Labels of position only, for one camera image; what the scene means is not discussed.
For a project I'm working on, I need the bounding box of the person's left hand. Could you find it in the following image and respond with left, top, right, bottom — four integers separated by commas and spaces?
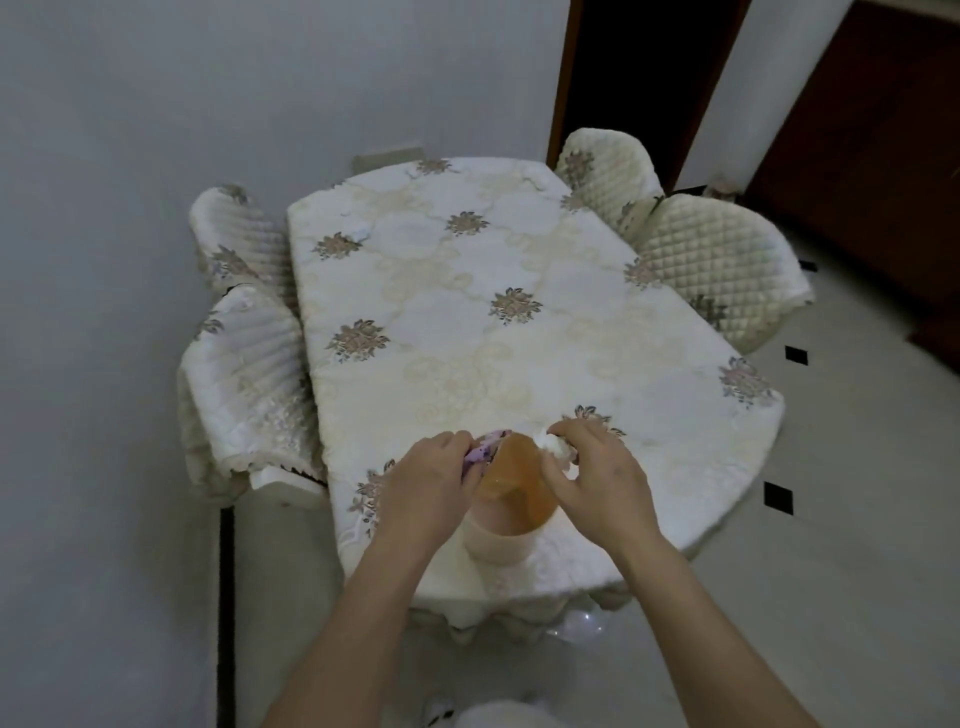
372, 429, 490, 558

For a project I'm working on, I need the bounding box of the person's right hand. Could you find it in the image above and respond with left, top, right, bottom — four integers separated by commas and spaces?
538, 417, 666, 562

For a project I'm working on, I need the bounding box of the purple patterned cloth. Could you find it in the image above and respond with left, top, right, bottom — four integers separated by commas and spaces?
462, 429, 514, 481

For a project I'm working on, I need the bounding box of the white bottle cap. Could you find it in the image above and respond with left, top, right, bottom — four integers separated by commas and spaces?
534, 429, 580, 481

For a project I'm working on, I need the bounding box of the orange translucent bottle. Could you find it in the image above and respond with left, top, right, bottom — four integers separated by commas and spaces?
477, 435, 561, 535

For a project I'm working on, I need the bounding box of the person's left forearm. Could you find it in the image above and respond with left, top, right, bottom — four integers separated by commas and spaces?
258, 528, 468, 728

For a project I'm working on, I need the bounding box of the person's right forearm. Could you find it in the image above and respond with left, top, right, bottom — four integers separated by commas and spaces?
609, 534, 822, 728

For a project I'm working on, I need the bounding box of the beige round cup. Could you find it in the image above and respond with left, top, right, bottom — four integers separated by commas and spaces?
464, 501, 561, 562

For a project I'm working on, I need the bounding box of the white floral tablecloth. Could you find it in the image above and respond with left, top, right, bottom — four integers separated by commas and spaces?
286, 156, 786, 648

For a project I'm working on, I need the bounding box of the white ribbed cover chair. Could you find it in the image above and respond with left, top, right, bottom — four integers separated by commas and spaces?
175, 283, 331, 513
187, 184, 301, 310

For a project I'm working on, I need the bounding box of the cream quilted chair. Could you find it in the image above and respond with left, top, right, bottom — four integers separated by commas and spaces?
626, 193, 817, 355
555, 127, 666, 243

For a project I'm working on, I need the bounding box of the dark brown wooden door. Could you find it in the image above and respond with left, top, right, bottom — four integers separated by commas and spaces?
741, 0, 960, 370

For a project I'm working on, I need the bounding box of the brown wooden door frame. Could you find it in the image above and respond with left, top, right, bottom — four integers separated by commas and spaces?
545, 0, 753, 193

